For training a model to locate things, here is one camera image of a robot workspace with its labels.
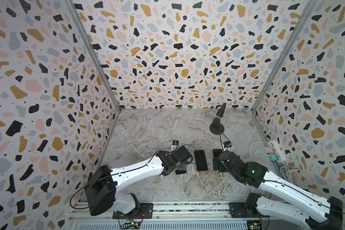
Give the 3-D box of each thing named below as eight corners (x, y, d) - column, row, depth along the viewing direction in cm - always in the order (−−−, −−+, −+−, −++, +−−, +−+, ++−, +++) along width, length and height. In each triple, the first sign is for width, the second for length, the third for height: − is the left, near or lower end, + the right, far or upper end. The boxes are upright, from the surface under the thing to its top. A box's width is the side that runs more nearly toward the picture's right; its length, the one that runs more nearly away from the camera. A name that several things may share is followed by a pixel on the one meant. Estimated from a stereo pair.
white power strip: (276, 163, 96) (280, 160, 92) (267, 143, 106) (270, 140, 102) (282, 163, 96) (286, 160, 92) (273, 143, 106) (276, 140, 102)
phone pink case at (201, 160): (195, 171, 90) (195, 170, 88) (194, 151, 99) (194, 149, 98) (207, 171, 90) (208, 170, 89) (205, 151, 100) (205, 149, 98)
